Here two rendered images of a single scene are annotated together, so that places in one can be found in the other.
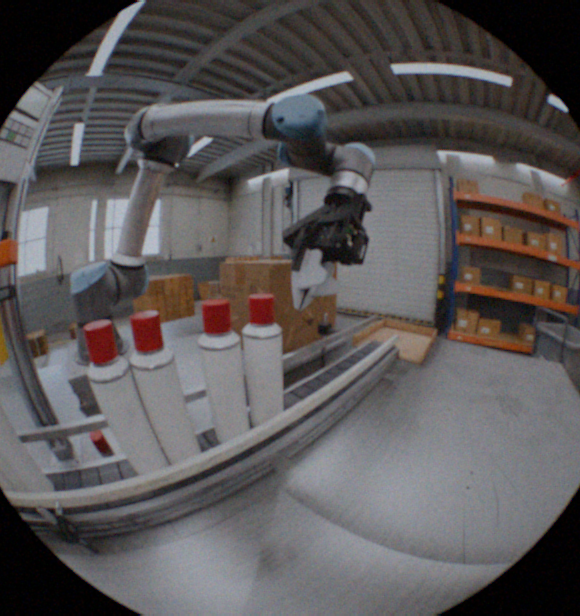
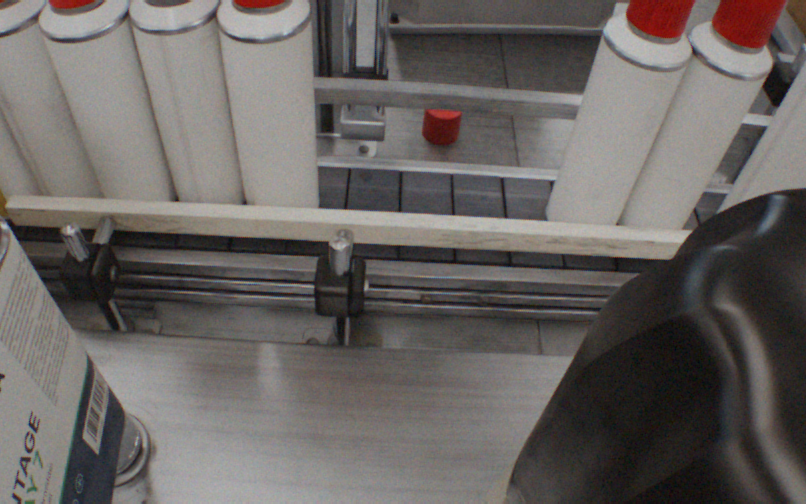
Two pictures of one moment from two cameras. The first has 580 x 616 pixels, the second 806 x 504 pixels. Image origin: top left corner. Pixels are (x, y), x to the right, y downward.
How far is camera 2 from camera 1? 0.21 m
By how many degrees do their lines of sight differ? 52
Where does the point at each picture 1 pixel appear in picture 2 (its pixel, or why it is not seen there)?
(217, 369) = not seen: outside the picture
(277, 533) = not seen: hidden behind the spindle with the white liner
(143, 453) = (611, 189)
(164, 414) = (697, 146)
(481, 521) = not seen: outside the picture
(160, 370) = (745, 83)
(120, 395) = (658, 94)
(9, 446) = (297, 115)
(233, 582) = not seen: hidden behind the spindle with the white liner
